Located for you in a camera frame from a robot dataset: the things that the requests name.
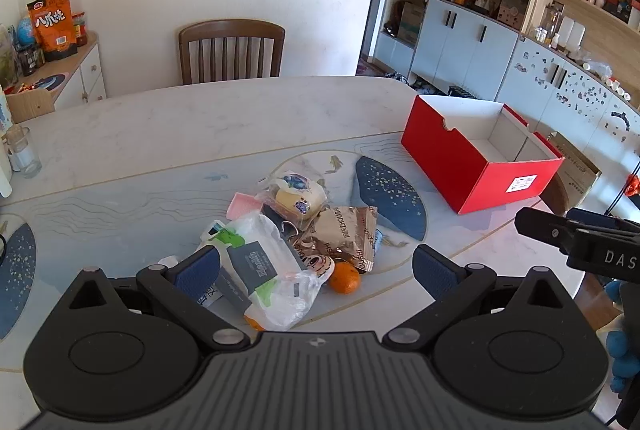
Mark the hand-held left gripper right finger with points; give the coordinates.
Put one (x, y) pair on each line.
(435, 275)

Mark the large cardboard box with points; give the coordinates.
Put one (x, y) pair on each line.
(580, 175)

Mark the clear glass cup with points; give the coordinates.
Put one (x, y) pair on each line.
(22, 154)

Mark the red patterned doormat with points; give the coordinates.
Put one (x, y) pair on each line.
(372, 69)

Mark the white sideboard cabinet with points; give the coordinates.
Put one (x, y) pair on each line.
(80, 74)

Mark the cluster of small bottles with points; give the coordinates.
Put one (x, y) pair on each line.
(30, 59)

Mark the pink small box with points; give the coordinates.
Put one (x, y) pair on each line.
(242, 205)

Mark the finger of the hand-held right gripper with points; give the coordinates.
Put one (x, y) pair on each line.
(545, 230)
(600, 220)

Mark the white printed carton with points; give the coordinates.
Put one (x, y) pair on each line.
(4, 109)

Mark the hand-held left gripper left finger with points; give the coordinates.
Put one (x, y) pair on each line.
(200, 272)

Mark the orange tangerine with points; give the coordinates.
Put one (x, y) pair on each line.
(254, 323)
(344, 279)

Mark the black metal shelf rack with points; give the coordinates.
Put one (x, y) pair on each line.
(617, 195)

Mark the printed cardboard box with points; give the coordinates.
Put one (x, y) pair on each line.
(411, 22)

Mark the black shoe rack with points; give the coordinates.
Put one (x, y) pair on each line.
(462, 92)

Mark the red cardboard box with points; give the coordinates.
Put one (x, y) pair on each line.
(440, 149)

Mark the bread pack with blueberry print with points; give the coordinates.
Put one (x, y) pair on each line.
(295, 200)

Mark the pink cardboard house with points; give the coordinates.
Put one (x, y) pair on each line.
(509, 12)

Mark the clear glass jar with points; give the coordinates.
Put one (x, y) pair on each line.
(551, 24)

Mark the dark round mat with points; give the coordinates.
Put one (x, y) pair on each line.
(47, 82)

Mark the brown cardboard tray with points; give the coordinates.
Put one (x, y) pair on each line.
(30, 107)

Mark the green printed bag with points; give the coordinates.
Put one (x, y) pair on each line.
(7, 57)

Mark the jar with red lid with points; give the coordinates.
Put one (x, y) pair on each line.
(80, 29)

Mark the white wooden wall cabinet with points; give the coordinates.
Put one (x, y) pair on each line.
(465, 39)

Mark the red orange ornament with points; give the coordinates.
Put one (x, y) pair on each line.
(634, 185)

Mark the brown snack packet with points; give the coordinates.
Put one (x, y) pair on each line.
(340, 235)

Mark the wooden chair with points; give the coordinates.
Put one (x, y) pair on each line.
(230, 52)

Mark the clear plastic bag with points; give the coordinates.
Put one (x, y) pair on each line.
(595, 64)

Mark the person's right hand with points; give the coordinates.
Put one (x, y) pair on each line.
(622, 350)

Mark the orange snack bag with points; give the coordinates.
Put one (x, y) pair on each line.
(52, 27)

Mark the small blue globe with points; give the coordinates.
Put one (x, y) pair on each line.
(26, 29)

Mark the blue sneakers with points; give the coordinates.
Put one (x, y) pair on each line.
(400, 78)

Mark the wipes pack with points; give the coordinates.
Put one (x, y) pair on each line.
(280, 290)

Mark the white plastic canister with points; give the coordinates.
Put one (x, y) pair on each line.
(565, 32)
(578, 35)

